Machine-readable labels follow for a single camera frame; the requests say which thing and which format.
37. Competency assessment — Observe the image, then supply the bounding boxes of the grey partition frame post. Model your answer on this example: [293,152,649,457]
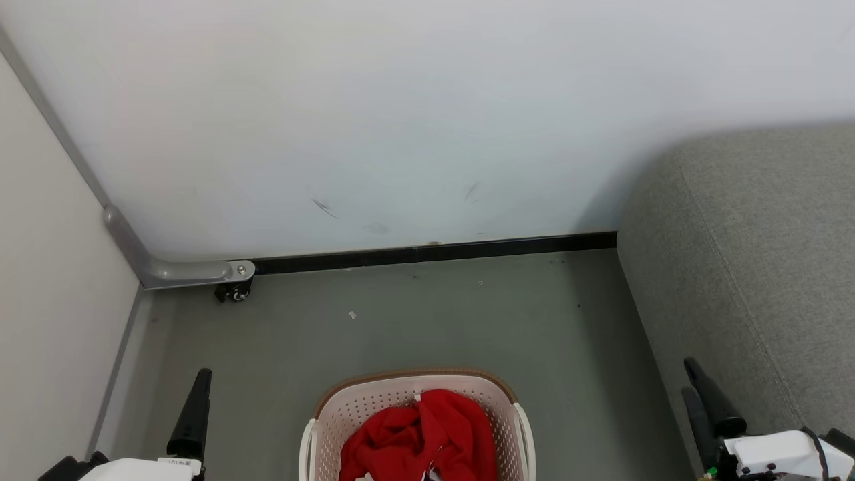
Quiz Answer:
[0,23,111,209]

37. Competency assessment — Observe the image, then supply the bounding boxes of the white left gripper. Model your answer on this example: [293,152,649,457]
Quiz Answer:
[79,369,212,481]

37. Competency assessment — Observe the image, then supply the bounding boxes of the red garment with white stripes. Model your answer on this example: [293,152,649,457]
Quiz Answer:
[415,389,499,481]

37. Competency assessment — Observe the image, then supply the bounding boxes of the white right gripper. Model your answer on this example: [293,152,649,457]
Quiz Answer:
[681,357,832,481]

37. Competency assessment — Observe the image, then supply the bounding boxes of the black baseboard strip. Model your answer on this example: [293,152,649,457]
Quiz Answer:
[252,231,618,276]

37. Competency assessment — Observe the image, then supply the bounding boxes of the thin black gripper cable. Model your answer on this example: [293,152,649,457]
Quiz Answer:
[800,426,833,479]

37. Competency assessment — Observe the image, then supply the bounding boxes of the black caster wheel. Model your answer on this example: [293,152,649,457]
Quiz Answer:
[214,279,253,303]

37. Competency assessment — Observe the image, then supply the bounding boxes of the grey fabric sofa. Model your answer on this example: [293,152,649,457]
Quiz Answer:
[616,122,855,481]

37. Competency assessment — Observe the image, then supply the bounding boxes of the grey metal partition foot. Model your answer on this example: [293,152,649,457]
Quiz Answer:
[102,204,257,291]

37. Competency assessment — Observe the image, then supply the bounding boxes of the white perforated laundry basket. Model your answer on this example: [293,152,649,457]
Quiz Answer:
[299,367,537,481]

